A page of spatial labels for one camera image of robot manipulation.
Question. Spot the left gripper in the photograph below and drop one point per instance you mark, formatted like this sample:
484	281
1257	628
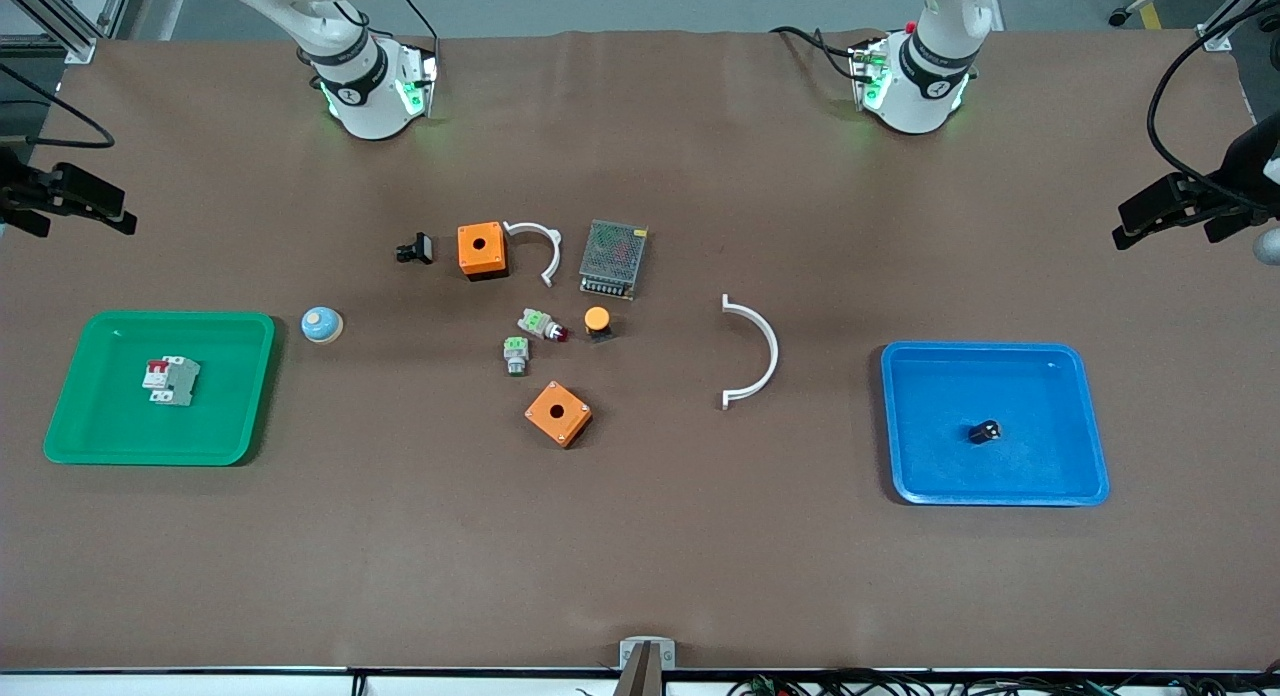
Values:
1243	163

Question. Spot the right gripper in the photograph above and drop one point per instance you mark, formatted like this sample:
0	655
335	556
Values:
20	189

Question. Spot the white circuit breaker red switches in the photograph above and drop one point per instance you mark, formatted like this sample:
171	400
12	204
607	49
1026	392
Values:
180	381

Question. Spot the small black cylindrical capacitor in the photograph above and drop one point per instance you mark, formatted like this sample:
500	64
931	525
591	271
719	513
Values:
984	432

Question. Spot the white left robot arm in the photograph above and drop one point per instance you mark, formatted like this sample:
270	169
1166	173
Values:
925	86

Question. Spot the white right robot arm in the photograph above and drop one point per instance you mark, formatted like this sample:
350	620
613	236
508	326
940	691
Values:
365	96

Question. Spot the black caster wheel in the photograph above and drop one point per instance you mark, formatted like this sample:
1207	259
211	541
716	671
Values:
1119	16

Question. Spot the green plastic tray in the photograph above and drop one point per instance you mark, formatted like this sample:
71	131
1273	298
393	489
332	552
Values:
100	426

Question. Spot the blue plastic tray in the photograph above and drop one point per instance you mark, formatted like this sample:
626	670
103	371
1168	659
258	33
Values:
1040	376

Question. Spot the pale blue dome cap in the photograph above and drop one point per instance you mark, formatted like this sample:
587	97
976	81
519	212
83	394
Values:
320	324

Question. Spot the large white curved clamp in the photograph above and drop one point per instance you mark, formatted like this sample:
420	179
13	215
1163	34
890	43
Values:
774	354

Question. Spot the small white curved clamp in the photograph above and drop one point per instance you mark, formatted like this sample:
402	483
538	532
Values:
553	248

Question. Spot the orange push button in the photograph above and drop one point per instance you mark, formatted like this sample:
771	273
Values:
597	320

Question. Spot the metal mesh power supply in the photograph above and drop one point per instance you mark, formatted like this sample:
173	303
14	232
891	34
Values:
612	258

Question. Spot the brown table mat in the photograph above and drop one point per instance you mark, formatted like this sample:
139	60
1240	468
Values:
640	536

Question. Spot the aluminium frame profile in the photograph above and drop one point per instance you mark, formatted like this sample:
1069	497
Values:
60	21
1230	21

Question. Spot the orange push-button enclosure box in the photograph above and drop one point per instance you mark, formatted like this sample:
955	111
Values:
490	258
570	421

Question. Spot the green-headed pushbutton switch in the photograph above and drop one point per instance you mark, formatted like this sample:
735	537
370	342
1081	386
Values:
515	354

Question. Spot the red-headed pushbutton switch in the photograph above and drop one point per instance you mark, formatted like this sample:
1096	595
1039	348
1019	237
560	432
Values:
538	323

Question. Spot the white table edge rail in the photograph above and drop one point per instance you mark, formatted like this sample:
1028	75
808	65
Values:
200	685

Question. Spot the grey metal bracket plate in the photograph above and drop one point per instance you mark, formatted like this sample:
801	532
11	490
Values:
669	656

